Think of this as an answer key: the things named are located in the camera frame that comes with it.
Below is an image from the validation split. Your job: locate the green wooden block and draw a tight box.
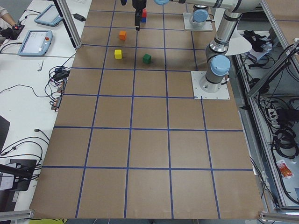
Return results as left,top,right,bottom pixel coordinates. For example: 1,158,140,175
142,54,152,64

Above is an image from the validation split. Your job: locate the aluminium frame post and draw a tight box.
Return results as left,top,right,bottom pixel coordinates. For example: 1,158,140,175
53,0,82,49

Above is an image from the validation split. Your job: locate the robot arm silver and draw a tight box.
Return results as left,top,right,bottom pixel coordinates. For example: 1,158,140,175
190,5,209,27
177,0,260,93

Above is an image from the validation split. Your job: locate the black power adapter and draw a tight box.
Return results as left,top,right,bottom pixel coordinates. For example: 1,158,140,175
73,14,86,21

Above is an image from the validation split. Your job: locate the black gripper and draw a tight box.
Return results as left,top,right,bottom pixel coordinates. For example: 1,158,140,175
132,0,147,31

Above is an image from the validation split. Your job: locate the red wooden block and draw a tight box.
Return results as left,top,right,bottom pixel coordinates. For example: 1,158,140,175
142,9,147,18

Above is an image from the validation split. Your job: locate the yellow wooden block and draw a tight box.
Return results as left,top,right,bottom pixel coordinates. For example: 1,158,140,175
114,49,122,59

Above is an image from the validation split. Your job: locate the teach pendant tablet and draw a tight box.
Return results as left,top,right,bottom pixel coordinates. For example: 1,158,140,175
34,5,62,27
18,30,53,56

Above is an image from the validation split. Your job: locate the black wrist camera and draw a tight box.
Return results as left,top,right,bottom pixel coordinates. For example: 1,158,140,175
121,0,127,6

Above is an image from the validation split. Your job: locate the orange snack packet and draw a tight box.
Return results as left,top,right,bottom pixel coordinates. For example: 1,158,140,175
276,160,293,179

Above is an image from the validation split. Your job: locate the near teach pendant tablet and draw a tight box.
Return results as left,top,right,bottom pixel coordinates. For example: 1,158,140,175
18,30,53,56

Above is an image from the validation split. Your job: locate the far teach pendant tablet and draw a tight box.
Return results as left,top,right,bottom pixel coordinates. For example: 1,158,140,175
34,5,62,27

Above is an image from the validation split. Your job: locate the orange wooden block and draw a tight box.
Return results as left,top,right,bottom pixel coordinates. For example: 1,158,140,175
119,30,127,41

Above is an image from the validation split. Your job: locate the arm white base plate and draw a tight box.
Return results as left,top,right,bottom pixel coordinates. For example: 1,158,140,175
183,13,213,32
191,71,230,100

